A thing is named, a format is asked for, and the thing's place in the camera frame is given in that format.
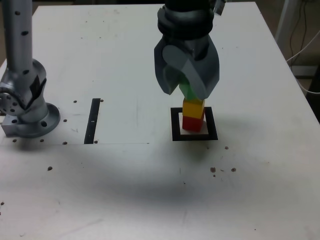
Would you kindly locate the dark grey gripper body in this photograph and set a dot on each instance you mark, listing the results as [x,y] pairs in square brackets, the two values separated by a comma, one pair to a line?
[195,47]

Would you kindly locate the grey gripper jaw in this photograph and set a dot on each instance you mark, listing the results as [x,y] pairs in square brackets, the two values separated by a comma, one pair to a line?
[160,72]
[200,80]

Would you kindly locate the yellow cube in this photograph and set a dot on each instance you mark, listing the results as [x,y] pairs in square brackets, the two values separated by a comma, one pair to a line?
[191,108]

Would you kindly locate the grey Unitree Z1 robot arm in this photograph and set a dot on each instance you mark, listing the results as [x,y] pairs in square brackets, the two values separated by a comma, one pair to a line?
[22,75]

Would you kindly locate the red cube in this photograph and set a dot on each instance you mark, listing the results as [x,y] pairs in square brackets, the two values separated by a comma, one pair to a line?
[191,123]

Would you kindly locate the black tape strip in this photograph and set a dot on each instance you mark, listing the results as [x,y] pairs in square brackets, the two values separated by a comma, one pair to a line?
[91,122]

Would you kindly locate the black tape square outline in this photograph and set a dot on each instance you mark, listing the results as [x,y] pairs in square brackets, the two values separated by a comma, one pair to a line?
[175,130]

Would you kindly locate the green cube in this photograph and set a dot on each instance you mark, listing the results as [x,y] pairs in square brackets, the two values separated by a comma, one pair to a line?
[188,91]

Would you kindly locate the white metal frame leg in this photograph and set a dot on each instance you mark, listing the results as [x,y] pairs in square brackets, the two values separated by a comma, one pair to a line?
[285,15]

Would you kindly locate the dark flat background box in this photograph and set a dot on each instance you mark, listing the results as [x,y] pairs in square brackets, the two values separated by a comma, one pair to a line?
[306,70]

